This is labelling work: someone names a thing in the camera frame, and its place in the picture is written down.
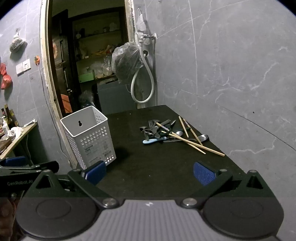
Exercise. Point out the white plastic bag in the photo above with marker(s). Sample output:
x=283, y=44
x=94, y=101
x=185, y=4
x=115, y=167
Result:
x=140, y=20

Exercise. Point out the wooden kitchen counter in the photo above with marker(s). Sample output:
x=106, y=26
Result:
x=20, y=136

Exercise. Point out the white door frame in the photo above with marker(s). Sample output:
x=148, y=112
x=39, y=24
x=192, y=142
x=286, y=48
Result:
x=46, y=69

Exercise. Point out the dark shelf unit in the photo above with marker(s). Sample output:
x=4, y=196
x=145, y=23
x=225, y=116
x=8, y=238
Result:
x=97, y=38

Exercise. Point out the grey cabinet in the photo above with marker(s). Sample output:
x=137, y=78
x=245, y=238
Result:
x=115, y=97

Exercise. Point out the dark wooden door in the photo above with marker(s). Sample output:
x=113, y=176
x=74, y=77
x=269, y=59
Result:
x=61, y=69

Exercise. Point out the red plastic bag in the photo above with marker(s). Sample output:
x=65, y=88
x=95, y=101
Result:
x=5, y=81

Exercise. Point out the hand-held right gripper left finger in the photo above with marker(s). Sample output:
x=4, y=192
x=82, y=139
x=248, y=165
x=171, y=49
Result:
x=96, y=172

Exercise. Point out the green box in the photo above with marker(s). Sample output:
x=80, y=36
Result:
x=86, y=77

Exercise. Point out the black plastic bag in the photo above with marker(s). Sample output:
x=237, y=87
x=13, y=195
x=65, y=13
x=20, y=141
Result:
x=85, y=99

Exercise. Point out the white perforated plastic basket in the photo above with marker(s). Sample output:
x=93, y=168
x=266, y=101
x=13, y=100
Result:
x=92, y=139

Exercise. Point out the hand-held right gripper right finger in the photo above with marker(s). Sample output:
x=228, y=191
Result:
x=203, y=173

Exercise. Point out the olive glass bottle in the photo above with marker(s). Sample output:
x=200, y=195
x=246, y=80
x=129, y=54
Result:
x=14, y=119

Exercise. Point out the white plastic bottle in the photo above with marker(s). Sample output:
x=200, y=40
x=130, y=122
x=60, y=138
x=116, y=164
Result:
x=5, y=127

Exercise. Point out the clear bag with dark contents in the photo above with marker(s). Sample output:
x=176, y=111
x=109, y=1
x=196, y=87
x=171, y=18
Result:
x=126, y=62

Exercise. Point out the white wall socket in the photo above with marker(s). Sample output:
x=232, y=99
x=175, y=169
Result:
x=26, y=64

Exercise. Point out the small hanging bag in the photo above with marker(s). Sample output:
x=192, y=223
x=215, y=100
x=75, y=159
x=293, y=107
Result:
x=17, y=44

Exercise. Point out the orange wall hook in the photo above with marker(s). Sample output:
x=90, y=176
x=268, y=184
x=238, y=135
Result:
x=37, y=59

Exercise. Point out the white wall switch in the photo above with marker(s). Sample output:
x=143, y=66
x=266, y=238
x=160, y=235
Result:
x=19, y=68

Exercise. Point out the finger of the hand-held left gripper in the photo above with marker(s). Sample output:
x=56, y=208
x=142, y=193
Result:
x=16, y=160
x=47, y=165

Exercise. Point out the dark wooden cutting board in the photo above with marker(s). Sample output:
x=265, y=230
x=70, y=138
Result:
x=4, y=144

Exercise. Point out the plain wooden chopstick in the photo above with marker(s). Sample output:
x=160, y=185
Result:
x=212, y=151
x=196, y=147

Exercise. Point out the white cloth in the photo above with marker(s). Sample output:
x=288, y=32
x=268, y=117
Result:
x=15, y=132

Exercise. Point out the wall faucet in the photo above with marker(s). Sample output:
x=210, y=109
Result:
x=145, y=36

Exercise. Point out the white tube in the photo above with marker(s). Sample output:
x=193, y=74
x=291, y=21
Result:
x=31, y=122

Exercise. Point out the sunflower door poster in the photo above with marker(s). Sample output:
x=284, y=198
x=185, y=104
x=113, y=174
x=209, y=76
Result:
x=66, y=103

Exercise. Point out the clear food bags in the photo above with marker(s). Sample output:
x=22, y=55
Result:
x=105, y=69

